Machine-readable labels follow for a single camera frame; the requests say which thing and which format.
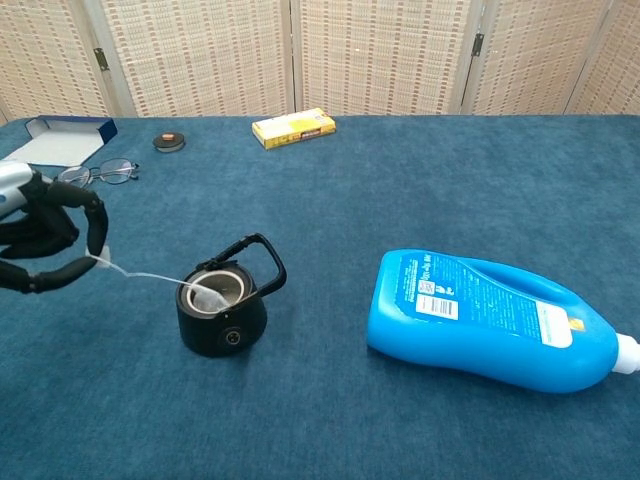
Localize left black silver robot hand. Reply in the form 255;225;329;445
0;160;110;295

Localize white tea bag with string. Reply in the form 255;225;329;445
84;247;232;316

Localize black round lid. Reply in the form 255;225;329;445
152;131;187;153

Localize black thin-rimmed eyeglasses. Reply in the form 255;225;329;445
53;158;141;189

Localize open blue white box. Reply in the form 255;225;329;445
1;115;119;168

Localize yellow cardboard box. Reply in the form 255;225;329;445
251;108;337;151

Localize blue felt table cover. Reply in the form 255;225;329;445
0;115;640;480

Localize beige woven folding screen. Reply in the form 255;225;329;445
0;0;640;126

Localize blue detergent bottle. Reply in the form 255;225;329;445
365;249;640;395

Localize black teapot with handle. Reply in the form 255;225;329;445
175;232;288;358

